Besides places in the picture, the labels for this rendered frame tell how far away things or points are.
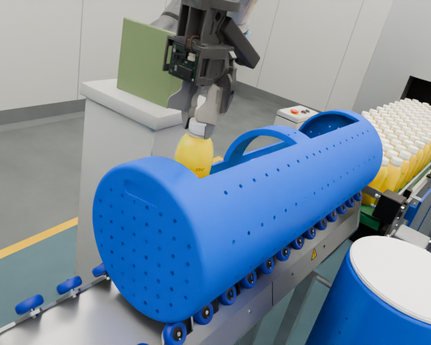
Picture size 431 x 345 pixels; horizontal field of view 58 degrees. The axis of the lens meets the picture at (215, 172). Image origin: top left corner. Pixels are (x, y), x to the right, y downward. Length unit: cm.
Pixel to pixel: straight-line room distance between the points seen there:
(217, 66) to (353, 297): 57
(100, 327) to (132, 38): 80
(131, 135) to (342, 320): 75
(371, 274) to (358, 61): 494
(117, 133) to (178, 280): 68
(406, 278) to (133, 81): 90
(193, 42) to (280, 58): 554
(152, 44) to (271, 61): 503
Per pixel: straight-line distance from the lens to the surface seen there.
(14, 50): 373
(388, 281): 92
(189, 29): 57
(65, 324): 78
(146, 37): 119
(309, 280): 153
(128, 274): 74
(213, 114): 62
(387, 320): 89
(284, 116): 161
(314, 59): 589
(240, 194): 66
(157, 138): 113
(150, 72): 119
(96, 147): 131
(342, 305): 95
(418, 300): 91
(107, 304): 81
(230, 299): 82
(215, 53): 57
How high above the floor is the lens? 151
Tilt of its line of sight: 26 degrees down
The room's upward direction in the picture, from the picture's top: 13 degrees clockwise
